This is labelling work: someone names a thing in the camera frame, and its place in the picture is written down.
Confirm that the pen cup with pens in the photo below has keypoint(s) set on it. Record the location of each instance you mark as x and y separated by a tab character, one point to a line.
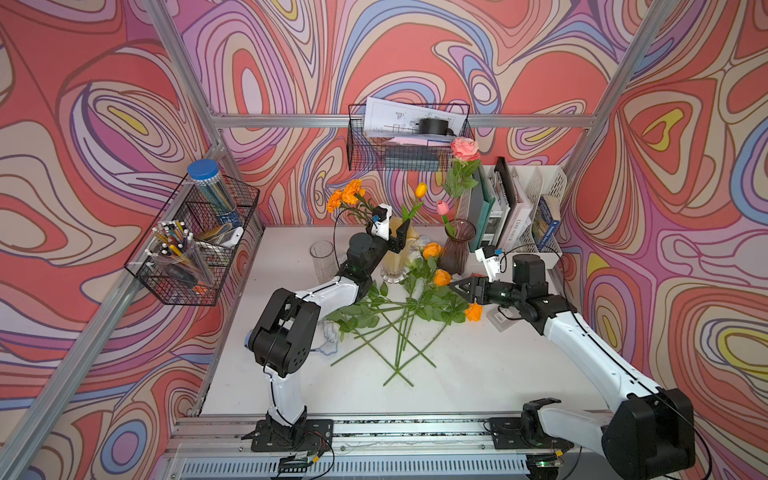
175	251

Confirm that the orange rose flower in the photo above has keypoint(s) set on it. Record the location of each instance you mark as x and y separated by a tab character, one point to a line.
442	278
432	250

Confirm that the purple ribbed glass vase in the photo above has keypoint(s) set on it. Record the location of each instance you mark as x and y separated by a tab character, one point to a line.
456	247

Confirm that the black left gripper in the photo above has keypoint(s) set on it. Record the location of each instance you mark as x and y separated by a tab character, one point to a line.
396	243

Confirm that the white plastic file organizer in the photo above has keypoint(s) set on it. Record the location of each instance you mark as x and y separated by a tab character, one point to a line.
504	205

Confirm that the black wire wall basket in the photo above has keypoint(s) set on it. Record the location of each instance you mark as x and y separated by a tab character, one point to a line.
367	154

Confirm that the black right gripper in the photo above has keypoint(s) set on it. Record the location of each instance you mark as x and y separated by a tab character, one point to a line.
475	282

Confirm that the white paper sheets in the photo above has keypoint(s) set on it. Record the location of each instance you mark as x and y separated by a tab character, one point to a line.
397	122

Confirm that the black wire side basket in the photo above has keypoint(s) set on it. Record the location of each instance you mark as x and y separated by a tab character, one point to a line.
218	243

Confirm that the orange marigold flower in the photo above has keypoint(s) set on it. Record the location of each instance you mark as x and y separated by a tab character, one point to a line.
335	202
354	202

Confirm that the metal base rail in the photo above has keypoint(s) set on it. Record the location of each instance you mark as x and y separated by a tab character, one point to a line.
374	446

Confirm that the black tape roll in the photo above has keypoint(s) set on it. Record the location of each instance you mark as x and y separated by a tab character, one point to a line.
434	126

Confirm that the large pink rose flower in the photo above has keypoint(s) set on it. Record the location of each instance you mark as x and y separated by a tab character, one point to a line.
466	161

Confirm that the clear glass vase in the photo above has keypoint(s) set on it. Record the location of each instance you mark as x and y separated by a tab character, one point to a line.
324	260

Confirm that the white pink book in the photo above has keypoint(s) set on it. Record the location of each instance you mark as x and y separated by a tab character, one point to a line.
519	216

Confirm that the pink tulip flower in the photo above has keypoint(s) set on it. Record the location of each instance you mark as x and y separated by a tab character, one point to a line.
444	210

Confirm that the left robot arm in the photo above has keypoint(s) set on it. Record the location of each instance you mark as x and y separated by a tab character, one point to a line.
282	338

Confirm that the blue paperback book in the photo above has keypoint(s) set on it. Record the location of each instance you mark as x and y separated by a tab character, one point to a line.
546	221

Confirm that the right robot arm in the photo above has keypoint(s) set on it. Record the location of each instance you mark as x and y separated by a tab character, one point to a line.
647	432

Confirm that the yellow fluted glass vase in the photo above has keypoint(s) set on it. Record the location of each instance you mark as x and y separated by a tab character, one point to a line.
393	264

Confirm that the blue lid pencil jar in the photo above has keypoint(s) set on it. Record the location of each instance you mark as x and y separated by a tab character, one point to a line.
206	175

